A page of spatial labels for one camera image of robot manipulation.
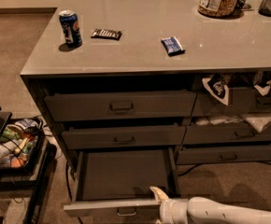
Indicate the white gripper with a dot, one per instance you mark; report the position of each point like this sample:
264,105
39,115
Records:
167,209

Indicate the blue snack packet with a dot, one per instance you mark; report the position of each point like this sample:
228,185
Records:
172,46

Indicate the clear plastic bags in drawer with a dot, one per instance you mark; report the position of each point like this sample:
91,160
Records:
257,121

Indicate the grey drawer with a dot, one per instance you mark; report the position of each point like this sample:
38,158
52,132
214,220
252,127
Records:
138,136
120,105
119,182
200,155
228,133
241,101

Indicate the grey drawer cabinet counter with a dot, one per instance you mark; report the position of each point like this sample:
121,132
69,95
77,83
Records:
239,46

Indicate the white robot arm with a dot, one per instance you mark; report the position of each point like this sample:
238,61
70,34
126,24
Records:
199,210

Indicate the large clear snack jar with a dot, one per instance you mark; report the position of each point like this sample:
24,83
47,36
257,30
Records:
216,8

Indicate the dark striped snack bar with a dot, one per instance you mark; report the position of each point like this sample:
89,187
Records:
106,34

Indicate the black side cart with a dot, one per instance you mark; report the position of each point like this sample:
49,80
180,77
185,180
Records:
22,192

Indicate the blue Pepsi soda can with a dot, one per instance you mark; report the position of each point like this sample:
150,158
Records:
69,22

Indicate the black bin of trash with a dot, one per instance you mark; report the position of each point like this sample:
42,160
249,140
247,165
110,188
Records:
20,140

